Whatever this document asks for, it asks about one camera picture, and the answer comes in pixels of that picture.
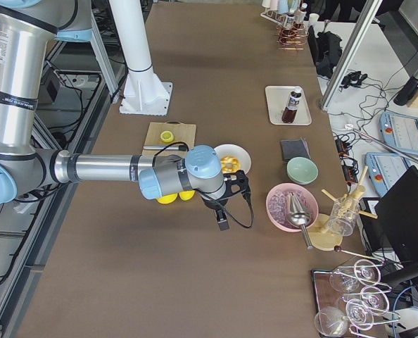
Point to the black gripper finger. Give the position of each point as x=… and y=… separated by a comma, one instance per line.
x=222, y=221

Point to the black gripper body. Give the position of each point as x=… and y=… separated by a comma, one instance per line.
x=212, y=203

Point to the glazed twisted donut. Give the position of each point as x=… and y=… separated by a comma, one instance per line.
x=230, y=164

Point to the white round plate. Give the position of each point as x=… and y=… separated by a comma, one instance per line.
x=236, y=151

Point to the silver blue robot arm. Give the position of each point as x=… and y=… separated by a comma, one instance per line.
x=26, y=27

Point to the dark drink bottle on tray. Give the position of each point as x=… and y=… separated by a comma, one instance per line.
x=289, y=113

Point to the white rectangular tray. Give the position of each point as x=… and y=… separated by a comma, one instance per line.
x=277, y=98

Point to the pink bowl with ice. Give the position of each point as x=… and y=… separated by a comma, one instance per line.
x=277, y=203

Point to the grey folded cloth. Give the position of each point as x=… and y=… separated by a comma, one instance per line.
x=292, y=148

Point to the mint green bowl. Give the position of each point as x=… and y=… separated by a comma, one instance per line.
x=302, y=170

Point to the metal ice scoop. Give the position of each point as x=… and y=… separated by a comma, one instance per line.
x=299, y=217

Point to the half cut lemon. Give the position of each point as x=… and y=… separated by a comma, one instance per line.
x=167, y=136

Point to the wooden cutting board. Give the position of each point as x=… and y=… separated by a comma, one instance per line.
x=182, y=132

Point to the wooden cup stand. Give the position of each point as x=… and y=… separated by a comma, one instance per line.
x=320, y=235

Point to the clear glass mug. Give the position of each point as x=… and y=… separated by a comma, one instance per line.
x=343, y=216

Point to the wine glass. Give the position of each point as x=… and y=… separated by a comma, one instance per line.
x=349, y=278
x=331, y=322
x=358, y=315
x=374, y=299

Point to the blue teach pendant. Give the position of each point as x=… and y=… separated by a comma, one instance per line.
x=400, y=131
x=385, y=170

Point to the black monitor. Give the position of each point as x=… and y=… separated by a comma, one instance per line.
x=397, y=214

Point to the bottle in copper rack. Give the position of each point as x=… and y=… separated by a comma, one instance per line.
x=300, y=14
x=288, y=24

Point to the black thermos bottle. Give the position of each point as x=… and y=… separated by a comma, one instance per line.
x=408, y=91

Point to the knife with steel handle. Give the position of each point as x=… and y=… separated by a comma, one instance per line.
x=179, y=147

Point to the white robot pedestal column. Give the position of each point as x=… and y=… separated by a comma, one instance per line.
x=144, y=93

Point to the copper wire bottle rack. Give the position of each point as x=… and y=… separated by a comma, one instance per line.
x=294, y=38

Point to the white wire cup rack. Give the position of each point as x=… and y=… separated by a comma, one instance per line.
x=272, y=16

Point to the aluminium frame post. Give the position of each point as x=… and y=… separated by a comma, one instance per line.
x=359, y=31

